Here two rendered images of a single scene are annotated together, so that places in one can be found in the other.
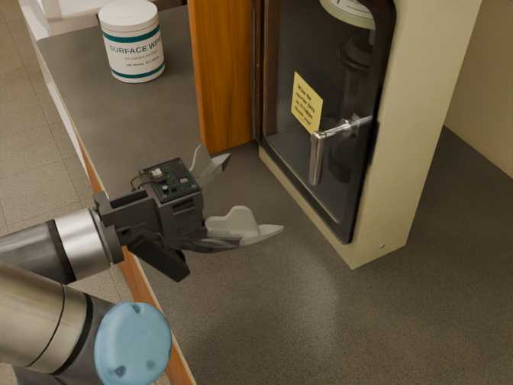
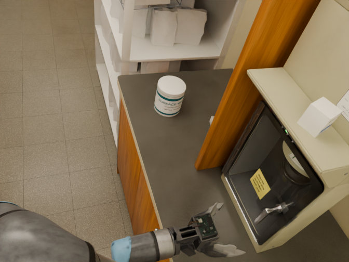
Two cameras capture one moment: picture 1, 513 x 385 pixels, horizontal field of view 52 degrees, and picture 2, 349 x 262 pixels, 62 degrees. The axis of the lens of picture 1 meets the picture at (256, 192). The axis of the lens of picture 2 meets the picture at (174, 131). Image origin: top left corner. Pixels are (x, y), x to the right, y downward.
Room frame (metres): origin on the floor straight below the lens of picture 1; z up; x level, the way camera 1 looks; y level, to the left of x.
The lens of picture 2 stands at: (0.10, 0.26, 1.93)
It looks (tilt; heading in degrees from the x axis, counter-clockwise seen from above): 48 degrees down; 358
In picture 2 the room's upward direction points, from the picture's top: 16 degrees clockwise
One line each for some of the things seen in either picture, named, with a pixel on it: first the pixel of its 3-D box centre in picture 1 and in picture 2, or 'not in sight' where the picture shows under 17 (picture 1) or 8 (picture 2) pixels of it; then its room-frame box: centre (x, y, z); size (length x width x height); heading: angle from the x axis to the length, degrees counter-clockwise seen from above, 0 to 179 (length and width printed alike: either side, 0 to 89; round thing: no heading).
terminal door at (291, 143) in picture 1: (305, 92); (261, 178); (0.65, -0.07, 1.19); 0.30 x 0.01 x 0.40; 28
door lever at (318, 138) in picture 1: (327, 153); (267, 214); (0.54, -0.10, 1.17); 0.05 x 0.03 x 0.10; 118
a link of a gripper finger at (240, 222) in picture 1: (243, 221); (230, 248); (0.41, 0.02, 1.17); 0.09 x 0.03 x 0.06; 82
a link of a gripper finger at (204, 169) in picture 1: (203, 163); (213, 208); (0.52, 0.07, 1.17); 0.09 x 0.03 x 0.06; 154
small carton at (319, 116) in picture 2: not in sight; (319, 117); (0.59, -0.05, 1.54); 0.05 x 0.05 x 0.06; 47
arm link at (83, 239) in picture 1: (85, 240); (163, 242); (0.39, 0.20, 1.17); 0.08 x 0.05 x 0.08; 28
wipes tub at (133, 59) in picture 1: (133, 40); (169, 96); (1.12, 0.29, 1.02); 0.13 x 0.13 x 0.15
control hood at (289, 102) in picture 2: not in sight; (289, 125); (0.63, -0.03, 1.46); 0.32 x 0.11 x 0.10; 28
